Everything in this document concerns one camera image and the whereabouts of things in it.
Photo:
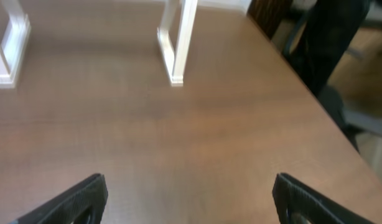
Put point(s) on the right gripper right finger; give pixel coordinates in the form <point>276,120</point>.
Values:
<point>303,205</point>

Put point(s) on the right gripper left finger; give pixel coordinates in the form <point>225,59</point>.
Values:
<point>76,202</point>

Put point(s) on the white and blue stand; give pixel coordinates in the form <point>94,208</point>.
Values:
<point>181,40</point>

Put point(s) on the black office chair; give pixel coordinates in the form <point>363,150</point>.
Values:
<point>328,40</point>

